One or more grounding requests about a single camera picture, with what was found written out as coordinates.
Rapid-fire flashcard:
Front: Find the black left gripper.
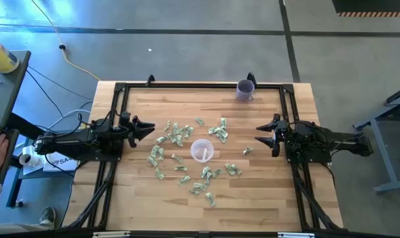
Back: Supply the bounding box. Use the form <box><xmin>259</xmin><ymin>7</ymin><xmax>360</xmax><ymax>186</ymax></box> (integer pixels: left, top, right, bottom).
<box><xmin>112</xmin><ymin>115</ymin><xmax>156</xmax><ymax>149</ymax></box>

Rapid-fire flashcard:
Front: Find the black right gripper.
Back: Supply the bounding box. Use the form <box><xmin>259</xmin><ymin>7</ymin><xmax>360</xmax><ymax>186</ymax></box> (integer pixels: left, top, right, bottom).
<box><xmin>254</xmin><ymin>114</ymin><xmax>298</xmax><ymax>158</ymax></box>

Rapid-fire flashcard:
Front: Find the lavender faceted mug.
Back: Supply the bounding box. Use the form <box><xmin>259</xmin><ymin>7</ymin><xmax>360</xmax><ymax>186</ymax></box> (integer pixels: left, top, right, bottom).
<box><xmin>235</xmin><ymin>79</ymin><xmax>255</xmax><ymax>102</ymax></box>

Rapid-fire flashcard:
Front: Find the clear plastic cup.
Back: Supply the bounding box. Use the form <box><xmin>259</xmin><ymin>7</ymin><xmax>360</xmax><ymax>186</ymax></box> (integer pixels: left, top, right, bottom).
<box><xmin>190</xmin><ymin>138</ymin><xmax>216</xmax><ymax>163</ymax></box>

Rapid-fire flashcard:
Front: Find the white printed bag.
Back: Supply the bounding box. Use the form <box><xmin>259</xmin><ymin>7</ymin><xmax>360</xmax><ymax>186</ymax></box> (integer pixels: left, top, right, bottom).
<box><xmin>42</xmin><ymin>151</ymin><xmax>80</xmax><ymax>173</ymax></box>

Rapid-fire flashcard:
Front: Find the grey-blue metal table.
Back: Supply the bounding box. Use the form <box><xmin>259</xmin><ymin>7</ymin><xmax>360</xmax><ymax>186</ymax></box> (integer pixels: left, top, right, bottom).
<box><xmin>353</xmin><ymin>84</ymin><xmax>400</xmax><ymax>194</ymax></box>

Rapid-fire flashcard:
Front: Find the white pipe fitting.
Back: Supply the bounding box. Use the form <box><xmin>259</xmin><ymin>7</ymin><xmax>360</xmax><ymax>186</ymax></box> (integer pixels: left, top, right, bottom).
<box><xmin>19</xmin><ymin>147</ymin><xmax>42</xmax><ymax>168</ymax></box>

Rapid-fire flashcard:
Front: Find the person's shoe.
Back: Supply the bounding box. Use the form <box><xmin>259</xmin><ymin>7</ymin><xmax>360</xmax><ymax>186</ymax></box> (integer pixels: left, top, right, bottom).
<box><xmin>39</xmin><ymin>206</ymin><xmax>57</xmax><ymax>229</ymax></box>

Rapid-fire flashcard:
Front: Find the grey side table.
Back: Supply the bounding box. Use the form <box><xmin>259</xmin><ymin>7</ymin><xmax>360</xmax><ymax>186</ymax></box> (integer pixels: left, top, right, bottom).
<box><xmin>0</xmin><ymin>50</ymin><xmax>32</xmax><ymax>132</ymax></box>

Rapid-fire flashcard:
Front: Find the yellow wipes canister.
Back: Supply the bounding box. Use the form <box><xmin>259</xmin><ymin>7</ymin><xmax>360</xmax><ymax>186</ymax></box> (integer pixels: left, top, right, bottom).
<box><xmin>0</xmin><ymin>32</ymin><xmax>20</xmax><ymax>74</ymax></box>

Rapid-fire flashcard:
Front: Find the person's leg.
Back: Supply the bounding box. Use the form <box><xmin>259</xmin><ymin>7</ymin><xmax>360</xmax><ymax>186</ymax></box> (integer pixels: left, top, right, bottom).
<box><xmin>0</xmin><ymin>223</ymin><xmax>54</xmax><ymax>236</ymax></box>

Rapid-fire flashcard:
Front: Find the black hazard-striped mat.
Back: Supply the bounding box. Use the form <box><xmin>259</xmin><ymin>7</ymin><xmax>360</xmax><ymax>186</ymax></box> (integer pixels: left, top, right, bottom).
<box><xmin>331</xmin><ymin>0</ymin><xmax>400</xmax><ymax>18</ymax></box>

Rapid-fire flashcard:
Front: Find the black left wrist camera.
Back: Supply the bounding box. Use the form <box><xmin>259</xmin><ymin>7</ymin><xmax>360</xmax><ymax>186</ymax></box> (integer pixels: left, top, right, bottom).
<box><xmin>119</xmin><ymin>111</ymin><xmax>132</xmax><ymax>128</ymax></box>

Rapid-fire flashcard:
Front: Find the black aluminium table frame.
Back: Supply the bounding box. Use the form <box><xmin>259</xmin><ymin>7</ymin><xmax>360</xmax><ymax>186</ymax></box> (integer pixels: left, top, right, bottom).
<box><xmin>63</xmin><ymin>81</ymin><xmax>344</xmax><ymax>238</ymax></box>

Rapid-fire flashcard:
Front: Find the white floor cable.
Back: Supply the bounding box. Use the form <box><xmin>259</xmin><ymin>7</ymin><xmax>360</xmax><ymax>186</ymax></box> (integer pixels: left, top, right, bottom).
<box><xmin>46</xmin><ymin>100</ymin><xmax>94</xmax><ymax>132</ymax></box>

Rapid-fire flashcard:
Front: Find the black floor cable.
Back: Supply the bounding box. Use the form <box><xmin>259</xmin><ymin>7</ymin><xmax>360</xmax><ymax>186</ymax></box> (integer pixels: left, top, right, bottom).
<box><xmin>26</xmin><ymin>65</ymin><xmax>94</xmax><ymax>101</ymax></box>
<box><xmin>25</xmin><ymin>69</ymin><xmax>65</xmax><ymax>118</ymax></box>

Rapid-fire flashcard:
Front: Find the yellow floor cable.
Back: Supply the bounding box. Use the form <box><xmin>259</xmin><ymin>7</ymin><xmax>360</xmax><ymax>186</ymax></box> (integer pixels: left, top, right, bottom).
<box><xmin>30</xmin><ymin>0</ymin><xmax>102</xmax><ymax>82</ymax></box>

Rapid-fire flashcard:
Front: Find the white frame bracket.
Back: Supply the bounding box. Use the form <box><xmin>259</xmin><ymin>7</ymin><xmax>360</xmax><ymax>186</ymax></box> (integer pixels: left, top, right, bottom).
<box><xmin>92</xmin><ymin>231</ymin><xmax>131</xmax><ymax>238</ymax></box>
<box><xmin>277</xmin><ymin>232</ymin><xmax>316</xmax><ymax>238</ymax></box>

